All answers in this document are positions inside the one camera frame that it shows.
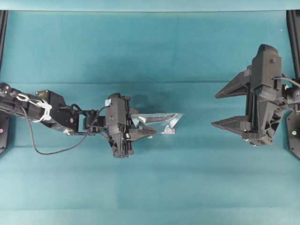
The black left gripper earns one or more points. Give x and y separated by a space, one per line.
117 123

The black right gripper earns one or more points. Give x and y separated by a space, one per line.
263 91

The silver zip bag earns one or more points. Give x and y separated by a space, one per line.
163 123

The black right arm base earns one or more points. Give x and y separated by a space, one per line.
293 133

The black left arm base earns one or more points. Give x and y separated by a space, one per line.
4 130

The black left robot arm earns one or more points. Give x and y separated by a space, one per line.
50 109

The teal table cloth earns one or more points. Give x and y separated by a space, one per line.
166 63

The black left frame rail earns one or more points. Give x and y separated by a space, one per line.
3 28

